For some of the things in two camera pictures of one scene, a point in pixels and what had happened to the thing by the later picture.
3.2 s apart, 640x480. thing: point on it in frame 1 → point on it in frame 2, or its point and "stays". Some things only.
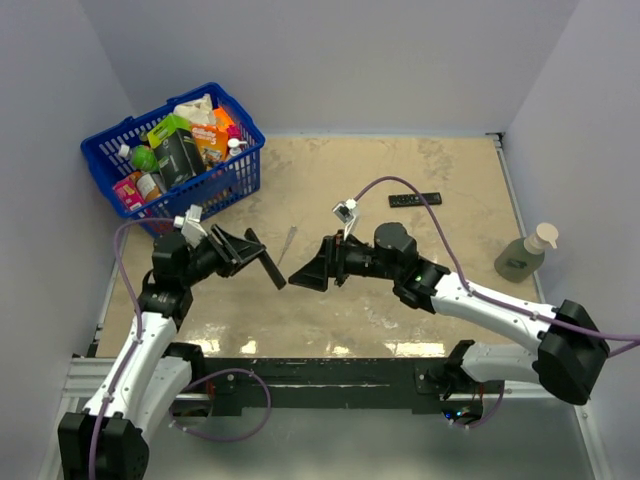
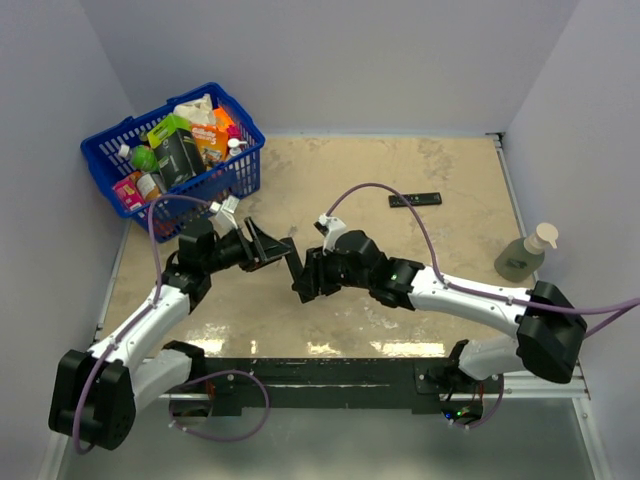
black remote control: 266,260 → 298,273
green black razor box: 178,154 stays
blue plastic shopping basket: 199,148 stays
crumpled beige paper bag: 200,112 stays
